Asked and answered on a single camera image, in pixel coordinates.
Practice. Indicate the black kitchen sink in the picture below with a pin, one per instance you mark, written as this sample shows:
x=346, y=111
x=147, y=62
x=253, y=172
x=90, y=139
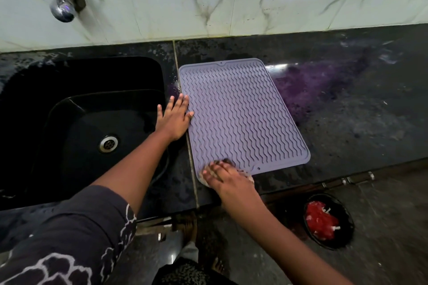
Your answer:
x=67, y=121

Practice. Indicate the person's left middle finger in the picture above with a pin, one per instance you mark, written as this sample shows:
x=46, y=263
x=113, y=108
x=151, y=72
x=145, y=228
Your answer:
x=178, y=101

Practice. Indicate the person's left forearm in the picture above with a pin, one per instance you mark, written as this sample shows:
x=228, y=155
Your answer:
x=137, y=168

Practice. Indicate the person's right fingers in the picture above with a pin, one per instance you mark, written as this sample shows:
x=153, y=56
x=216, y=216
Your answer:
x=217, y=171

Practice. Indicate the person's left little finger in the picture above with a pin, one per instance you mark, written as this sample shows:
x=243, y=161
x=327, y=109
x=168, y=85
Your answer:
x=159, y=111

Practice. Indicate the black waste bin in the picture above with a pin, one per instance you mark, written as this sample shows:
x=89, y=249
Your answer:
x=344, y=224

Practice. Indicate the purple ribbed silicone drying mat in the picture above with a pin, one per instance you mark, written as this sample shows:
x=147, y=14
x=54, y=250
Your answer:
x=244, y=111

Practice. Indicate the white cleaning cloth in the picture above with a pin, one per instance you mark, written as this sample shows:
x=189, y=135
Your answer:
x=250, y=178

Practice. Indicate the person's foot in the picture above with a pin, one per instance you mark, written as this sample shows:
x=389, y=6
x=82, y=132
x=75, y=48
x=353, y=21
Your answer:
x=190, y=228

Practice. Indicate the person's right forearm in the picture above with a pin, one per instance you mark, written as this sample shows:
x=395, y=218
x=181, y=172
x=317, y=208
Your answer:
x=284, y=241

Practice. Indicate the person's left thumb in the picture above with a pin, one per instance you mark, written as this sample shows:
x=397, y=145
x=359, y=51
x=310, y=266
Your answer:
x=190, y=117

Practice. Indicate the person's right hand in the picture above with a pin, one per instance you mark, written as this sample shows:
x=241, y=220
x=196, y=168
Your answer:
x=234, y=184

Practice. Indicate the dark patterned shirt sleeve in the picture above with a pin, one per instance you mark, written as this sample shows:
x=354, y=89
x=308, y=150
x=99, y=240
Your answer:
x=67, y=238

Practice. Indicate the red waste in bin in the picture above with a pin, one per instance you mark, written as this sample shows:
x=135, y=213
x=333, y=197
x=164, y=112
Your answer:
x=319, y=221

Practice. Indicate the person's left hand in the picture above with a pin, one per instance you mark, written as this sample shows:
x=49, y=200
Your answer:
x=174, y=121

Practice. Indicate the dark patterned trousers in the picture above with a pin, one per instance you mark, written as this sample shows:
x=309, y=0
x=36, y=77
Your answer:
x=187, y=274

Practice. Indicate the metal sink drain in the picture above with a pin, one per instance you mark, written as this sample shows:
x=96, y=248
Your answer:
x=108, y=143

